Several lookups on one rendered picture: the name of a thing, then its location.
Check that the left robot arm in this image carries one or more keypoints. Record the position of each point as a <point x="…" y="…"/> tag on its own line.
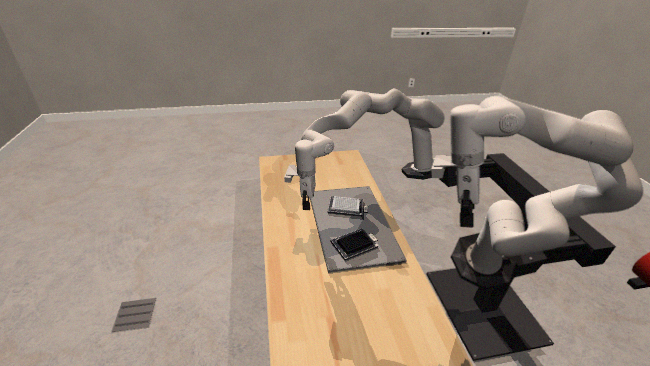
<point x="600" y="138"/>

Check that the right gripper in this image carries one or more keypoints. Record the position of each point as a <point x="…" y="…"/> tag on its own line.
<point x="307" y="187"/>

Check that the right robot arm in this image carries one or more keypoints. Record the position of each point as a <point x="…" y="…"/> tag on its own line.
<point x="422" y="114"/>

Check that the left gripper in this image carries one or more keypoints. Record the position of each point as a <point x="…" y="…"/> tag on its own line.
<point x="464" y="185"/>

